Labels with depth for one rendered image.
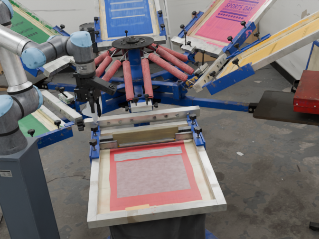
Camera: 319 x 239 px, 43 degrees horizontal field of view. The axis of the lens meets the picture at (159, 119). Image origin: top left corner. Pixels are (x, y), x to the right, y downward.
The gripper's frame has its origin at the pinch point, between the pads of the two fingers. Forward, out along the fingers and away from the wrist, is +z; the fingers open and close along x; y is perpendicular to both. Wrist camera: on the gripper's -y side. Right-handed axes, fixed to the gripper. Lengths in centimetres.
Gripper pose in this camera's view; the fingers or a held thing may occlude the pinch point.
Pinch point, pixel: (98, 117)
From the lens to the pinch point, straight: 170.6
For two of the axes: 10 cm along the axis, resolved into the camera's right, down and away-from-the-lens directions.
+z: 0.8, 8.9, 4.5
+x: -2.1, 4.6, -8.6
